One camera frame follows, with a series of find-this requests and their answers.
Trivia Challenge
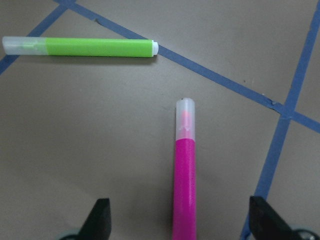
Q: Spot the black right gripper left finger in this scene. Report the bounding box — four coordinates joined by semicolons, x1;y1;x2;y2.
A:
77;198;111;240

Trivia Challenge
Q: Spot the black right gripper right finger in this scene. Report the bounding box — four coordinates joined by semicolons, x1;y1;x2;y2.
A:
249;196;298;240

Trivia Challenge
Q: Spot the pink highlighter pen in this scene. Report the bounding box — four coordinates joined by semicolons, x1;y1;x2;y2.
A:
172;97;197;240

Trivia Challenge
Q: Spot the green highlighter pen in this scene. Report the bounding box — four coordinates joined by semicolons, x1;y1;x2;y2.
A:
2;36;159;58

